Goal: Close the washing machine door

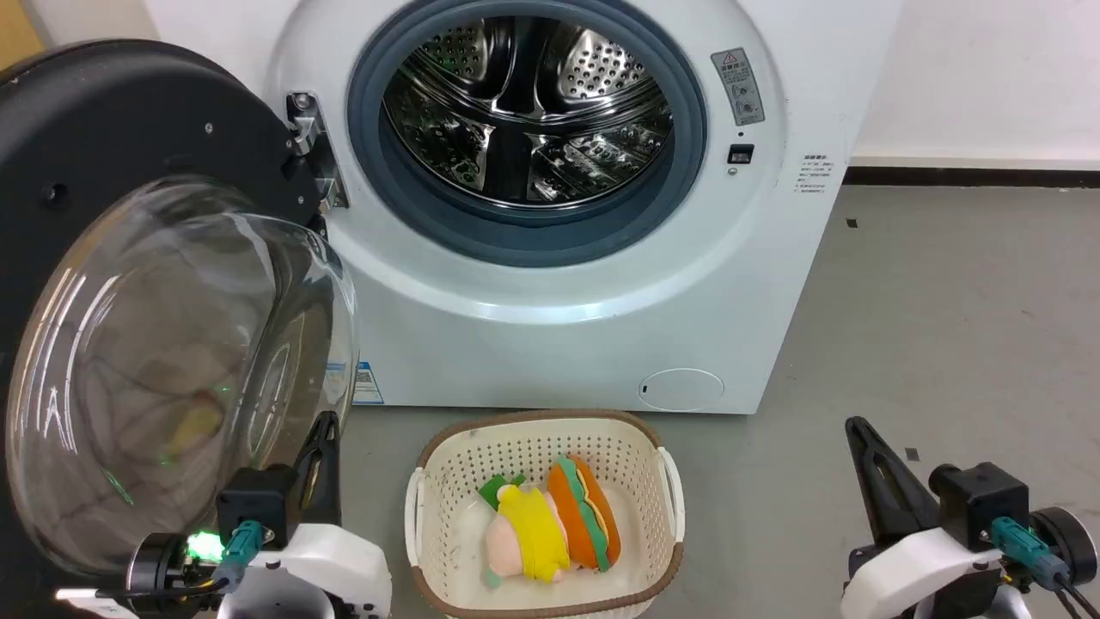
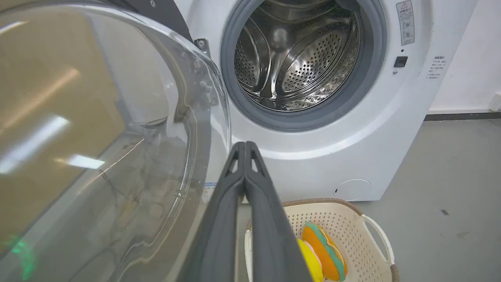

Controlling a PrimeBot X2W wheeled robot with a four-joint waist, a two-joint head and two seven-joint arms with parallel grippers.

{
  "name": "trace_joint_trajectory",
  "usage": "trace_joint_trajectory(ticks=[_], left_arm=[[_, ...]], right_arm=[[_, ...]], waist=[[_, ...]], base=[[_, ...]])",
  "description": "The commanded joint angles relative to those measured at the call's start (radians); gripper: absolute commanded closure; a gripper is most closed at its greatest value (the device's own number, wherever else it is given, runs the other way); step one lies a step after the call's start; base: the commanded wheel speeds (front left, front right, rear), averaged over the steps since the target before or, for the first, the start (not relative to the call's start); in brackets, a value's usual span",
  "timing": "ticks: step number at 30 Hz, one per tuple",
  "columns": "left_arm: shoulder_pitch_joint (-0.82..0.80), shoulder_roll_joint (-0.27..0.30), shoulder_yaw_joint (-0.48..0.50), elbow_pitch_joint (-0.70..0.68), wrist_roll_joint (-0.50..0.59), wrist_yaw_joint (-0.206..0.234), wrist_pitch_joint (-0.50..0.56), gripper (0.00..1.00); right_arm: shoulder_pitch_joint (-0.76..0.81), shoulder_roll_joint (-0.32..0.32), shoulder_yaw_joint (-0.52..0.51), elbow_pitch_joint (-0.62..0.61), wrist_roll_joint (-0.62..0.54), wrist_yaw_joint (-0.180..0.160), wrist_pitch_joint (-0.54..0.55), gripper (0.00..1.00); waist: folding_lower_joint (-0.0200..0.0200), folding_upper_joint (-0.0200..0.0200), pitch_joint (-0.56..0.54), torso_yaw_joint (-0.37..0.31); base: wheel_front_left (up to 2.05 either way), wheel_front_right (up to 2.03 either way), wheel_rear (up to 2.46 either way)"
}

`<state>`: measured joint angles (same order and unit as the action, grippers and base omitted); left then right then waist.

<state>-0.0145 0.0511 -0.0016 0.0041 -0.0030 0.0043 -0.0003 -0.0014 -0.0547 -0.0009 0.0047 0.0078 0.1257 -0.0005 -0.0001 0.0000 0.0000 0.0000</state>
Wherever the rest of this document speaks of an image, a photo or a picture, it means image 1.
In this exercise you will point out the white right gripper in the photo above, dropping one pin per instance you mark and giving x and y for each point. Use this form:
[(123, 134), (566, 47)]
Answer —
[(911, 567)]

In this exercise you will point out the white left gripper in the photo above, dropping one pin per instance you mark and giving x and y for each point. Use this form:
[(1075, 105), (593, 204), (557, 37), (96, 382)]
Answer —
[(331, 567)]

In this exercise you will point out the black washer door glass bowl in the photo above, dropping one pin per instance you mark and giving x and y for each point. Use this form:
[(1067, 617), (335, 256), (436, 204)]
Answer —
[(129, 129)]

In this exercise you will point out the white front-load washing machine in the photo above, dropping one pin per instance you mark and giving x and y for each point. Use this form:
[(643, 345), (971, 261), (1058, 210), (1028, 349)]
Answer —
[(559, 344)]

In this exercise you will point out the metal washer door hinge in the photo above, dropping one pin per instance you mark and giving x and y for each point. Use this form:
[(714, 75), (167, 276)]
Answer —
[(306, 129)]

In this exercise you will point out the black door latch socket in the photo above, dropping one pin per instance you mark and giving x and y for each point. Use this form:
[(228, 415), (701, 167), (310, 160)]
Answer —
[(741, 154)]

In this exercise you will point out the blue white label sticker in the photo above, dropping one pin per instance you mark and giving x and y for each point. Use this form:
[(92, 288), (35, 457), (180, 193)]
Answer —
[(368, 384)]

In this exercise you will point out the cream plastic laundry basket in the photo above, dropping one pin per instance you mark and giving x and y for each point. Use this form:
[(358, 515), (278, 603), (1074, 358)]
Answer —
[(516, 438)]

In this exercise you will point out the yellow pink plush doll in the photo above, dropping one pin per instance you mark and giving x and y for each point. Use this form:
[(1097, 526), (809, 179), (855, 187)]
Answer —
[(533, 533)]

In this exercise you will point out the round white filter cover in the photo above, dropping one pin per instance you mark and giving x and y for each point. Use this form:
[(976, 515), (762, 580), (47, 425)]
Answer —
[(681, 389)]

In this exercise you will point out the orange hamburger plush toy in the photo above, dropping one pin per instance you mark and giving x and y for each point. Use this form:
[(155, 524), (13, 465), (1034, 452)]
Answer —
[(593, 516)]

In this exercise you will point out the small printed text label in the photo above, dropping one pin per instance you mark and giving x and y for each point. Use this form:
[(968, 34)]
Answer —
[(813, 174)]

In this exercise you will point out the grey warning sticker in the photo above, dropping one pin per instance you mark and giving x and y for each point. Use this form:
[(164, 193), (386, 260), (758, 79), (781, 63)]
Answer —
[(739, 86)]

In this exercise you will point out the steel perforated washer drum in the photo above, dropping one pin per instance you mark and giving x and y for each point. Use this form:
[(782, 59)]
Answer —
[(524, 86)]

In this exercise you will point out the yellow wooden board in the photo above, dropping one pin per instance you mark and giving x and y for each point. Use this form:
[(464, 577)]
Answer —
[(15, 30)]

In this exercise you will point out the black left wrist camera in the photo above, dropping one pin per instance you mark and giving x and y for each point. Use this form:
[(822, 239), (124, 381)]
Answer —
[(258, 507)]

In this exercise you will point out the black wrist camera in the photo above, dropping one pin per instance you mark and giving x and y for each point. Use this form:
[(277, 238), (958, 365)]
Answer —
[(258, 507), (980, 503)]

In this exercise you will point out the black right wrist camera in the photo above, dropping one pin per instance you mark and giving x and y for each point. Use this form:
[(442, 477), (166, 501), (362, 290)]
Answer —
[(980, 503)]

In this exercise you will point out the black wall baseboard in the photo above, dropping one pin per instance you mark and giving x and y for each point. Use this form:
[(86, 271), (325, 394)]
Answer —
[(971, 176)]

